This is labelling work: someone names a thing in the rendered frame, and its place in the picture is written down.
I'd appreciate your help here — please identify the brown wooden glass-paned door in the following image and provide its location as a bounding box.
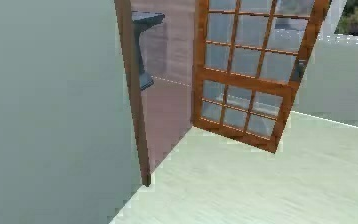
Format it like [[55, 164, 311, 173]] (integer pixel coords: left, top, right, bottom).
[[190, 0, 331, 154]]

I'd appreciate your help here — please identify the window with green view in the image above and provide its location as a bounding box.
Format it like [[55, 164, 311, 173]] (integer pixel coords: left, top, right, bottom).
[[334, 0, 358, 37]]

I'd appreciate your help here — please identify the dark grey pedestal table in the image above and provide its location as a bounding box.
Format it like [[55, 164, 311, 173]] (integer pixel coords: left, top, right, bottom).
[[130, 9, 166, 92]]

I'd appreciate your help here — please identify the grey door handle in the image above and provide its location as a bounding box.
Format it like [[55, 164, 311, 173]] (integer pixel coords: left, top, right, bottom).
[[292, 59, 308, 84]]

